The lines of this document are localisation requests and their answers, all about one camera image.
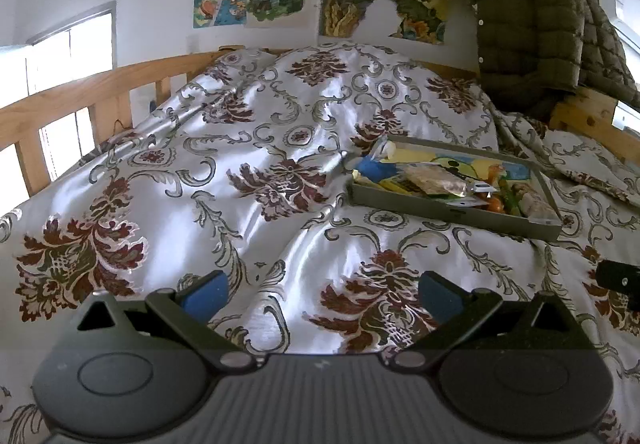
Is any navy blue stick sachet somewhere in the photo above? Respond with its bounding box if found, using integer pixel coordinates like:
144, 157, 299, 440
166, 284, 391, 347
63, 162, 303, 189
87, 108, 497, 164
463, 181, 498, 209

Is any clear rice cracker packet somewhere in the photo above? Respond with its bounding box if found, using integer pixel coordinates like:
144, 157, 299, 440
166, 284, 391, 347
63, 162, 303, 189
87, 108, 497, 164
402, 163, 468, 198

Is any floral satin bedspread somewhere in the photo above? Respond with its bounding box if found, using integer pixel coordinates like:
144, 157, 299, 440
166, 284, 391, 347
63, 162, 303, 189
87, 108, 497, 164
1, 44, 639, 443

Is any orange snack bag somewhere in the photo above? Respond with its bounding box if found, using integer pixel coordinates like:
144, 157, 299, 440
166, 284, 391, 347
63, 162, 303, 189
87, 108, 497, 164
485, 164, 506, 188

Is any green sausage stick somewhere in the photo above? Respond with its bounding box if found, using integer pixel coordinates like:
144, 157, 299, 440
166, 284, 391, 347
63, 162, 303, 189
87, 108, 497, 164
498, 177, 521, 216

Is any grey tray with frog picture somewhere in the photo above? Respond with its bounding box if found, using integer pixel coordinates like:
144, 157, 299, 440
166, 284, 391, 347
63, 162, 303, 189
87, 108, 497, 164
347, 135, 562, 241

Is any clear nut bar packet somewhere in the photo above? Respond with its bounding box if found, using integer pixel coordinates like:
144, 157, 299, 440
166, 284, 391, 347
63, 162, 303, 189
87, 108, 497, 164
512, 183, 560, 225

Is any olive quilted jacket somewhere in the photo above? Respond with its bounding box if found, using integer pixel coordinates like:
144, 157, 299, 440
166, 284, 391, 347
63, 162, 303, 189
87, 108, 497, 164
472, 0, 639, 122

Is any orange mandarin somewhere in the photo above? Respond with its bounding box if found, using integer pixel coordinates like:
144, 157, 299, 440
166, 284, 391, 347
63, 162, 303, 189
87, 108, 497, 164
486, 196, 504, 214

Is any yellow green biscuit packet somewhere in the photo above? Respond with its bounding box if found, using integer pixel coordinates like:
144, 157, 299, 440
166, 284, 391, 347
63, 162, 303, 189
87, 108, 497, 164
352, 170, 425, 198

